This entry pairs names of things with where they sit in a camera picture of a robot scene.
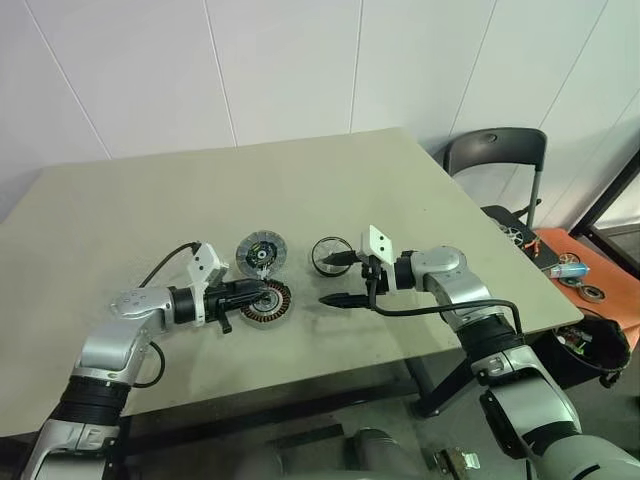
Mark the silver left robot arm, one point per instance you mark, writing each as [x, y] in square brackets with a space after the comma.
[115, 345]

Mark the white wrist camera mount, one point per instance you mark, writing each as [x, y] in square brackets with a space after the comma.
[205, 260]
[377, 242]

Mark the motor housing with copper windings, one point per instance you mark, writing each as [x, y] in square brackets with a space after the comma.
[275, 310]

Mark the silver motor lid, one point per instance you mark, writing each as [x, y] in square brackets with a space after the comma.
[260, 252]

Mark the orange side table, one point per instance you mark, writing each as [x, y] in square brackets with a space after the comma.
[555, 245]

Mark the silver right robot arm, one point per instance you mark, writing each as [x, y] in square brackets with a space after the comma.
[450, 270]

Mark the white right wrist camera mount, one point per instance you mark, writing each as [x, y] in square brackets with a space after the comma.
[377, 242]

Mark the small metal bracket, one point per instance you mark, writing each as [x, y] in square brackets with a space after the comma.
[457, 460]

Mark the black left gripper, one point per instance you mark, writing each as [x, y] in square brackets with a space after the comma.
[220, 300]

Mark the clear blue bottle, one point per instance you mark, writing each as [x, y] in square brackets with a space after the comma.
[570, 271]

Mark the dark window frame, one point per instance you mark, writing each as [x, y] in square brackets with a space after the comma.
[607, 190]

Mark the silver spoked wheel part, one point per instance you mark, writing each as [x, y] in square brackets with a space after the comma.
[512, 232]

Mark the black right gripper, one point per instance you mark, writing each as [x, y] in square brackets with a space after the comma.
[382, 285]

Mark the black folding chair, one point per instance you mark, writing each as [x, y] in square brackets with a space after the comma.
[495, 145]

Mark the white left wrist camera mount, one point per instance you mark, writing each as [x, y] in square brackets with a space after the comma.
[205, 260]

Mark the black round bin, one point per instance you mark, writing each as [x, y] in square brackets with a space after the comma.
[600, 345]

